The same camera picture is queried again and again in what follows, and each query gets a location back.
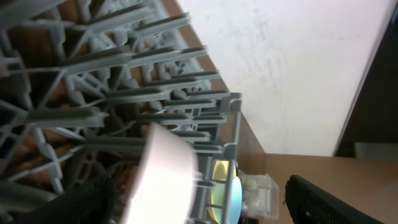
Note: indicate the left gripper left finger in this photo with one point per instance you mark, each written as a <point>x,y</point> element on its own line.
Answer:
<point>89,203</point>

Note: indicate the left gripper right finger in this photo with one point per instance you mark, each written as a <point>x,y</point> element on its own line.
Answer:
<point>309,204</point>

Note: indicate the light blue bowl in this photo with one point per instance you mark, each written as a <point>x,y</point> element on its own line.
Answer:
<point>235,204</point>

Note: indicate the clear plastic bin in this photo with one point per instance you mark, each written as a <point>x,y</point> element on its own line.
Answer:
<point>260,196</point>

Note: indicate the yellow plate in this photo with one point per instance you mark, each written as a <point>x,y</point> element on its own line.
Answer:
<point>220,172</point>

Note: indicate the grey plastic dish rack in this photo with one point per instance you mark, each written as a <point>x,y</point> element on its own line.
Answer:
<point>81,83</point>

